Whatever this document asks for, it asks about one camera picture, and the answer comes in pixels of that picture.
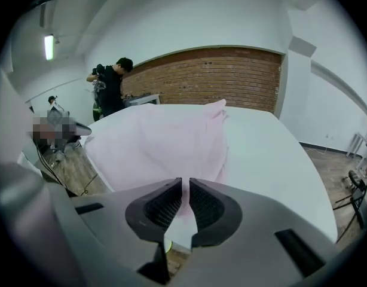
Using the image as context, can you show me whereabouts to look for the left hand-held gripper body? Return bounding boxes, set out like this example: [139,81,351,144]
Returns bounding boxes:
[45,102,82,145]

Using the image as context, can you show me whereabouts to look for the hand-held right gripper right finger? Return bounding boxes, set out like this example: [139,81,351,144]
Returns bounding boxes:
[171,177,342,287]

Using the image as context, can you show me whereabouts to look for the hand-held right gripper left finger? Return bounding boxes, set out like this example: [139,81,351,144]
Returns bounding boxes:
[70,177,183,284]

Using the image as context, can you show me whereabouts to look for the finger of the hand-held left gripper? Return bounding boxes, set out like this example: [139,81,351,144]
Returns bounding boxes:
[68,121,93,137]
[63,135,83,146]

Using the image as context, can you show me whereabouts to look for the pink robe garment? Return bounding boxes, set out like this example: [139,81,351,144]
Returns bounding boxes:
[84,98,231,221]

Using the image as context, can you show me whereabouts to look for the dark blue oval pad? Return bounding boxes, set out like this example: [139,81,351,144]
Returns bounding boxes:
[91,101,106,123]

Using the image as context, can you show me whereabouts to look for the large white table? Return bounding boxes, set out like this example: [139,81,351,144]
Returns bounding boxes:
[78,102,339,251]

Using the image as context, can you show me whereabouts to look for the ceiling light tube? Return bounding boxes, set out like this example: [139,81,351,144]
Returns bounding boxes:
[44,33,55,62]

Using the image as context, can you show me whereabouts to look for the small white side table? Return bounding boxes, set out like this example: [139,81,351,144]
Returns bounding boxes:
[123,93,161,108]

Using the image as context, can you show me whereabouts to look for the black folding chair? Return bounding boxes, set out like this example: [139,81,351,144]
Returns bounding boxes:
[332,169,367,230]

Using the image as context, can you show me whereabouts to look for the white high table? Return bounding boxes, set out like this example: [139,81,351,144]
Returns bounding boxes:
[345,132,367,173]

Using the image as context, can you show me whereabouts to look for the black floor cable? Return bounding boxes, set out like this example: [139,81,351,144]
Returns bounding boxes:
[79,173,100,196]

